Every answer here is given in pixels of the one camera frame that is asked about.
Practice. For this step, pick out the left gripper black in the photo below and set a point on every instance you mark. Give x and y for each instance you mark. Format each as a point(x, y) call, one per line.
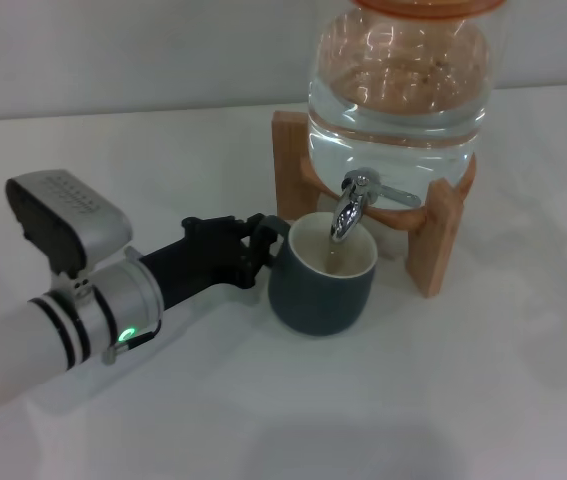
point(198, 260)

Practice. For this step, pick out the black ceramic cup white inside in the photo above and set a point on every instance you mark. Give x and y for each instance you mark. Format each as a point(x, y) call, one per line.
point(313, 300)

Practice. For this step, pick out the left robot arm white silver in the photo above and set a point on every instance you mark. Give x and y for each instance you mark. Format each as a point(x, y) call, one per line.
point(18, 340)

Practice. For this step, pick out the chrome faucet with lever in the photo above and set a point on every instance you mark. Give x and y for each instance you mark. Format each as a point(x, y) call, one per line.
point(347, 215)

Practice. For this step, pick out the wooden dispenser stand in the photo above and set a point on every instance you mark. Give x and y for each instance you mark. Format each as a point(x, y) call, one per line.
point(290, 170)

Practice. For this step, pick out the clear glass water dispenser jar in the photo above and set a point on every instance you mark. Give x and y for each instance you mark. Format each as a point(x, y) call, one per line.
point(398, 125)

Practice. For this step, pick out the orange dispenser lid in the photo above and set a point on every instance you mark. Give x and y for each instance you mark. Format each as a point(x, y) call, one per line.
point(428, 7)

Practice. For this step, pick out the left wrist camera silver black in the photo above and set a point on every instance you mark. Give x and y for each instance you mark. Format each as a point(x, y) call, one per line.
point(73, 215)

